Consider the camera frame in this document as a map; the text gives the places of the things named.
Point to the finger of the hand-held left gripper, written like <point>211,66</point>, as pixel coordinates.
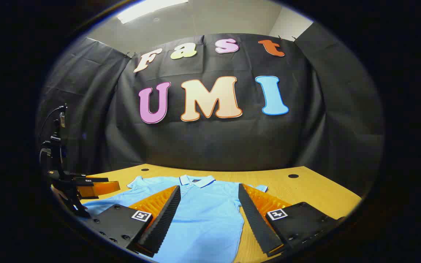
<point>102,188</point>

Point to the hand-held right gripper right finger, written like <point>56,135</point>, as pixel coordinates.
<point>256,219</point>

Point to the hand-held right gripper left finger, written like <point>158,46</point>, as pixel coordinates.
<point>163,219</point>

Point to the light blue T-shirt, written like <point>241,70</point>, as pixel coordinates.
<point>203,215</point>

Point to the black backdrop cloth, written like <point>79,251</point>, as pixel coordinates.
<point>217,142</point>

